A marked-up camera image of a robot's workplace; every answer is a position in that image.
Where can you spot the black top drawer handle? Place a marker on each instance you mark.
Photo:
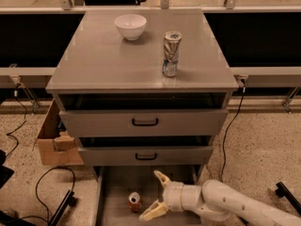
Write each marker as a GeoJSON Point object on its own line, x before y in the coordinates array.
{"type": "Point", "coordinates": [150, 123]}

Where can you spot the black drawer handle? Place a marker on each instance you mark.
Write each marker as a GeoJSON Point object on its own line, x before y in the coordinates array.
{"type": "Point", "coordinates": [145, 157]}
{"type": "Point", "coordinates": [150, 123]}

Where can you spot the black stand leg left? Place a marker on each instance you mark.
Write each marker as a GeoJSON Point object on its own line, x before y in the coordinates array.
{"type": "Point", "coordinates": [69, 200]}

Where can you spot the silver blue tall can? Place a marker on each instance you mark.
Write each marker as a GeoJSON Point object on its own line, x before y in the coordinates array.
{"type": "Point", "coordinates": [171, 45]}

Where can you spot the black stand leg right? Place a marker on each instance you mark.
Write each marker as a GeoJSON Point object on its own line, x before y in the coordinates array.
{"type": "Point", "coordinates": [283, 191]}

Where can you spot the black middle drawer handle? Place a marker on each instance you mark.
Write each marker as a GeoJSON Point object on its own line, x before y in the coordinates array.
{"type": "Point", "coordinates": [145, 157]}

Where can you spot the grey drawer cabinet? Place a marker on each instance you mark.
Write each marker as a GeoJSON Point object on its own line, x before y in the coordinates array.
{"type": "Point", "coordinates": [103, 71]}

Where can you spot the red coke can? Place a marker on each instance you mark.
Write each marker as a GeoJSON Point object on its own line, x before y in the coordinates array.
{"type": "Point", "coordinates": [135, 202]}

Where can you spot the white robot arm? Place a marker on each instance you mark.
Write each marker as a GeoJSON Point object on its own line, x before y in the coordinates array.
{"type": "Point", "coordinates": [215, 201]}

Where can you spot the grey middle drawer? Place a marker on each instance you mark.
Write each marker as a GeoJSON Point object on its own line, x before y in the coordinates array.
{"type": "Point", "coordinates": [166, 155]}

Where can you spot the white ceramic bowl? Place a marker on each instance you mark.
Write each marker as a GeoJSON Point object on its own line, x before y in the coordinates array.
{"type": "Point", "coordinates": [130, 26]}

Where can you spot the grey open bottom drawer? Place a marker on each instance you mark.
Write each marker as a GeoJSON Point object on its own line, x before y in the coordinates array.
{"type": "Point", "coordinates": [115, 184]}

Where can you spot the grey top drawer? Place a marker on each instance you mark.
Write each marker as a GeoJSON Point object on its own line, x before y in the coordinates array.
{"type": "Point", "coordinates": [118, 123]}

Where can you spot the brown cardboard box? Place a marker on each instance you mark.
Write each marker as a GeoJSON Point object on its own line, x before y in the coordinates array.
{"type": "Point", "coordinates": [55, 146]}

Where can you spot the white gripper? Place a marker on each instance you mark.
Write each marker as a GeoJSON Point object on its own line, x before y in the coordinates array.
{"type": "Point", "coordinates": [172, 194]}

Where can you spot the black stand leg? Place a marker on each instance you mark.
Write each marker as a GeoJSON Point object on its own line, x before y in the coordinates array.
{"type": "Point", "coordinates": [283, 191]}
{"type": "Point", "coordinates": [69, 200]}

